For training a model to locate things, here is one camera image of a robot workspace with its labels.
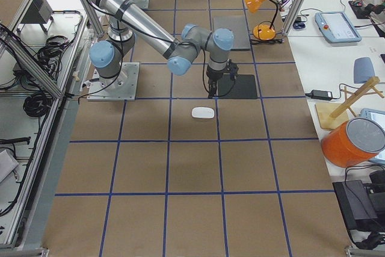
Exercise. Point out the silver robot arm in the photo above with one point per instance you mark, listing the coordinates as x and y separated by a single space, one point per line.
180 54

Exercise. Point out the black power adapter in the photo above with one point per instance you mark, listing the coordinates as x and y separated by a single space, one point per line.
321 95

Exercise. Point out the white computer mouse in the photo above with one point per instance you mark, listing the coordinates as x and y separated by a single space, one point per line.
202 113

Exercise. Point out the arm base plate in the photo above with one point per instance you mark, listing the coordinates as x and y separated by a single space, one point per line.
120 89

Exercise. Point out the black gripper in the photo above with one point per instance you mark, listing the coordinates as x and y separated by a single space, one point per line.
214 75

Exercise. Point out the orange desk lamp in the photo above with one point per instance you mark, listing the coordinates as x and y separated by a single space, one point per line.
264 29

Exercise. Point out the black mousepad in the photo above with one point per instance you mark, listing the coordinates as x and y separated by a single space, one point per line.
244 87

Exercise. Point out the wooden stand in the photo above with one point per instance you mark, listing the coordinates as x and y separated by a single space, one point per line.
330 116

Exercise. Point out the orange cylindrical container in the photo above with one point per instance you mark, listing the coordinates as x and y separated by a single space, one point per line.
345 145

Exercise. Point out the black box device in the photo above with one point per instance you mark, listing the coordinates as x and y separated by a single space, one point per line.
357 210

